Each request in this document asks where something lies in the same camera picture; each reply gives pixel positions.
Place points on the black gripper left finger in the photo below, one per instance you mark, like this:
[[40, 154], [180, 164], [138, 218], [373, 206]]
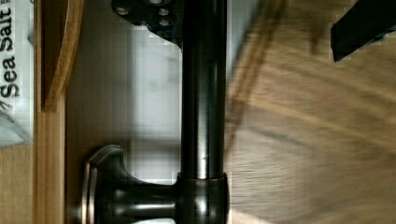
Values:
[[163, 18]]

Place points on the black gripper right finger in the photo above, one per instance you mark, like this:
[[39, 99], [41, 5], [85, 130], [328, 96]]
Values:
[[368, 21]]

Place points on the dark bronze drawer handle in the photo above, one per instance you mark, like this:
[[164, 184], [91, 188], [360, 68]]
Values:
[[110, 195]]

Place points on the light wooden drawer box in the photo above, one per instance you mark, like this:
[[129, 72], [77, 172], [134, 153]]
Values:
[[33, 174]]

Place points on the white sea salt package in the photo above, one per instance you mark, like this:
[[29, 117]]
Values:
[[16, 72]]

